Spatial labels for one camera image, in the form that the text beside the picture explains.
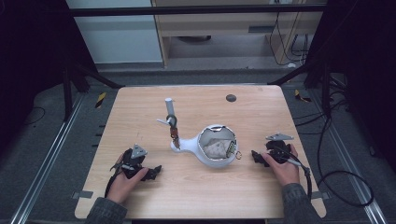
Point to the person's right hand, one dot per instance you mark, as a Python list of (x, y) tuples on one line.
[(288, 174)]

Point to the white key stand with bowl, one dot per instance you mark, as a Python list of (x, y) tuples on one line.
[(190, 144)]

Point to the metal floor rail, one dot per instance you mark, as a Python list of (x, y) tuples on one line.
[(46, 158), (351, 168)]

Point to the white cabinet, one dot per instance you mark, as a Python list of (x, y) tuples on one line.
[(118, 40)]

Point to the black horizontal bar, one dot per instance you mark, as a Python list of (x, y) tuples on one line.
[(186, 10)]

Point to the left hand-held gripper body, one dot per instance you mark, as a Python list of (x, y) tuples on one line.
[(132, 165)]

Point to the yellow black striped tape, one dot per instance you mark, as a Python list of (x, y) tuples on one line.
[(301, 97), (100, 99)]

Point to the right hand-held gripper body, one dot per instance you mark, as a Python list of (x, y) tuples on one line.
[(278, 151)]

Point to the wooden cabinet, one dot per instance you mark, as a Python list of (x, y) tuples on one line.
[(218, 23)]

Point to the person's left hand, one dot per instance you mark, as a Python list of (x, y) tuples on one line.
[(123, 186)]

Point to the grey table bracket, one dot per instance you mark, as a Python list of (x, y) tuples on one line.
[(320, 195), (82, 194)]

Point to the quilted beige pouch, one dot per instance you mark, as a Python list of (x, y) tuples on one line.
[(218, 148)]

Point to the black metal stand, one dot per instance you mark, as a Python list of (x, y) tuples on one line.
[(67, 93), (326, 93)]

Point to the round grey table grommet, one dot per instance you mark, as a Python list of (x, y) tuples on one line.
[(231, 98)]

